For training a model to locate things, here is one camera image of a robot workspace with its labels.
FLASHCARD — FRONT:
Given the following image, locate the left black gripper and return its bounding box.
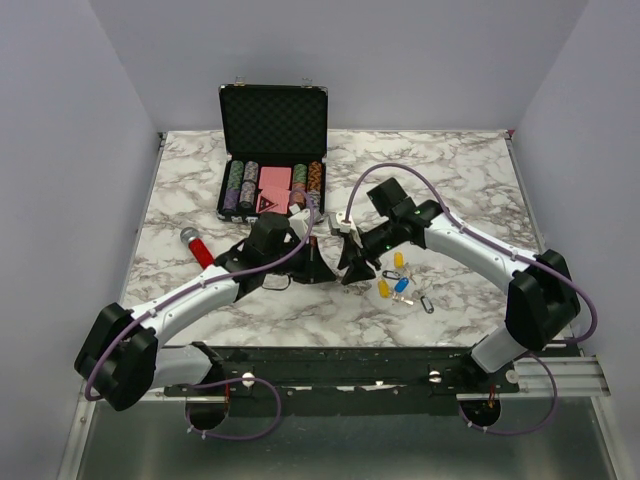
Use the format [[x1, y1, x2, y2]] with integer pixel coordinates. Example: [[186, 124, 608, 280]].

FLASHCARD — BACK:
[[264, 235, 337, 285]]

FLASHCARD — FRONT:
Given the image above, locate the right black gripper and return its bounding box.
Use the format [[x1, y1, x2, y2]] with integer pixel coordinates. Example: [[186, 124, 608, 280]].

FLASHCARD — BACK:
[[337, 218, 400, 287]]

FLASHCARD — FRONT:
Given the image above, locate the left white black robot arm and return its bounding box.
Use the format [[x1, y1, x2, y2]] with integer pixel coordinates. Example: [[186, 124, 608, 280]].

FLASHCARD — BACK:
[[74, 213, 337, 411]]

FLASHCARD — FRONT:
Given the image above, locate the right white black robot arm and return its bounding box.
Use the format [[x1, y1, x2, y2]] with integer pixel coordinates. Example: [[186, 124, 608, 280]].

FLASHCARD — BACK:
[[330, 178, 580, 392]]

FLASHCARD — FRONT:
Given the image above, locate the lower yellow key tag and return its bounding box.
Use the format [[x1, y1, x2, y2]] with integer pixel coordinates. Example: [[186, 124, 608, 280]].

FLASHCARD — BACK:
[[377, 279, 391, 298]]

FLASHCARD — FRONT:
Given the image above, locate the yellow key tag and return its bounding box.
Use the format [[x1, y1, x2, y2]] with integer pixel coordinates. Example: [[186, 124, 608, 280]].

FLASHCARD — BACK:
[[394, 252, 405, 269], [377, 279, 391, 298]]

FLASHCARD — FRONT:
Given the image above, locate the upper yellow key tag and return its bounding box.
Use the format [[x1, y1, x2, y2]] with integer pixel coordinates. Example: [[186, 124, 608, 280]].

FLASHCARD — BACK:
[[394, 252, 405, 269]]

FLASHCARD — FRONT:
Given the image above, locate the lower blue key tag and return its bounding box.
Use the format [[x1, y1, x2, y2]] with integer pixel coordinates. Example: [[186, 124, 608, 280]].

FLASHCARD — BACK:
[[394, 277, 409, 293]]

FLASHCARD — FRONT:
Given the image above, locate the black key tag with key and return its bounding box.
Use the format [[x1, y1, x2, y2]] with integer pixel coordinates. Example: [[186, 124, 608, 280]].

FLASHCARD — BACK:
[[412, 290, 435, 314]]

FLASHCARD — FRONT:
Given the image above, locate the pink playing card deck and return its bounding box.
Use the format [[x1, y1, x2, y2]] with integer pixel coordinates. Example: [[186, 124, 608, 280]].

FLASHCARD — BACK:
[[258, 166, 292, 190]]

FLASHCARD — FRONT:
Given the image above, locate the red toy microphone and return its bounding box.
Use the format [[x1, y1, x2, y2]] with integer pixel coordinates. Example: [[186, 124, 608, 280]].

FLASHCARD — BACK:
[[180, 227, 214, 269]]

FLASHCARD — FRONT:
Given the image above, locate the black poker chip case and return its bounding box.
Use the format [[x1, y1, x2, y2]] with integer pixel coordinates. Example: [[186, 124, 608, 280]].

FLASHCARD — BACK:
[[216, 82, 329, 224]]

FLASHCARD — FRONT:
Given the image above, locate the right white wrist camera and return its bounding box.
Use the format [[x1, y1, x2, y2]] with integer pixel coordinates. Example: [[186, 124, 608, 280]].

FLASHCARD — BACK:
[[328, 211, 358, 238]]

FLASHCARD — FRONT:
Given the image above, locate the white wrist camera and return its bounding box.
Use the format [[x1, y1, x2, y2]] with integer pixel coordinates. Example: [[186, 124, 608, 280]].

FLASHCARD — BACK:
[[289, 203, 315, 239], [328, 211, 358, 238]]

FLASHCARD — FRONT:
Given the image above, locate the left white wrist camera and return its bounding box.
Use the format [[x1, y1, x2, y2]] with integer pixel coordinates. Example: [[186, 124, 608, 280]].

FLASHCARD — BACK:
[[289, 203, 315, 239]]

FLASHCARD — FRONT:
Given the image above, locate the black mounting base rail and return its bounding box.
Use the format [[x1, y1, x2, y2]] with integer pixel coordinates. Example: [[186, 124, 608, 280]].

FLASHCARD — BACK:
[[164, 344, 586, 419]]

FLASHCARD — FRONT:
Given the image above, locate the aluminium frame rail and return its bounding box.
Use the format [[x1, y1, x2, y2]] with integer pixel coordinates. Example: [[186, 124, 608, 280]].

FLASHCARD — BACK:
[[79, 355, 612, 399]]

